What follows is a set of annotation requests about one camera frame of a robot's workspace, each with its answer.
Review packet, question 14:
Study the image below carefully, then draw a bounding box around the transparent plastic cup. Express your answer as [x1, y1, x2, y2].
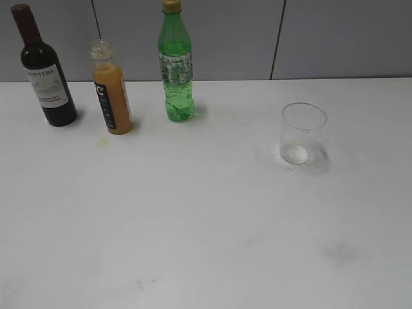
[279, 102, 328, 165]

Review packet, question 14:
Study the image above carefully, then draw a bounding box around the green plastic soda bottle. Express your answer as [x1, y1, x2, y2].
[158, 0, 194, 122]

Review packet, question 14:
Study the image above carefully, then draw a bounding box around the NFC orange juice bottle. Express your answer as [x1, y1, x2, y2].
[89, 39, 133, 135]

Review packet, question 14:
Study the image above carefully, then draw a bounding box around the dark red wine bottle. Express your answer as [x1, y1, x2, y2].
[10, 4, 77, 127]

